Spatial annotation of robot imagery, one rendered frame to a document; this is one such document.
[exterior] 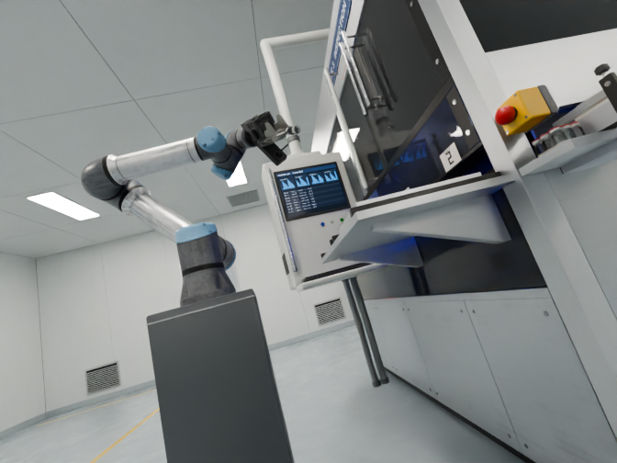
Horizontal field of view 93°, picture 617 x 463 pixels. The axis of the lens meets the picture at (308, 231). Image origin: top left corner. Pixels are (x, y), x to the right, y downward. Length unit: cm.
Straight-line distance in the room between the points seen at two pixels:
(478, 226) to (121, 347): 663
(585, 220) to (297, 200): 125
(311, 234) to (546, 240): 112
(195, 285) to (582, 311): 89
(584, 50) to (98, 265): 722
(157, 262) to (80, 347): 202
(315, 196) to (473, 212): 104
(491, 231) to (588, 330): 28
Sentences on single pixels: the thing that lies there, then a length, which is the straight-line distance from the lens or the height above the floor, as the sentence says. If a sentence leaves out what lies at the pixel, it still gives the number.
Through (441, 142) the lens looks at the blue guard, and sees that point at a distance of 106.
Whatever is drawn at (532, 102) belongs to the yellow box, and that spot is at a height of 99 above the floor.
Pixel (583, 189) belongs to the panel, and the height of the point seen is 79.
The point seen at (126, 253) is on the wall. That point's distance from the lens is 708.
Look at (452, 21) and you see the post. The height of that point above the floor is 132.
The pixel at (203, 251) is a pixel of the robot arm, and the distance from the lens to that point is 85.
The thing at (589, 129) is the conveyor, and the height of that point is 90.
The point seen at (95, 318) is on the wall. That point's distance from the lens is 720.
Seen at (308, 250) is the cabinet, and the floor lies 98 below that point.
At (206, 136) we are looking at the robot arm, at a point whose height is 126.
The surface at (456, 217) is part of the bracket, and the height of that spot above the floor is 82.
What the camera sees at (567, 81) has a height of 108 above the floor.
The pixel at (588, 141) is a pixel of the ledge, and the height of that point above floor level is 87.
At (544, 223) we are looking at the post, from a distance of 85.
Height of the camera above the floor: 72
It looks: 13 degrees up
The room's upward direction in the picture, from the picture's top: 16 degrees counter-clockwise
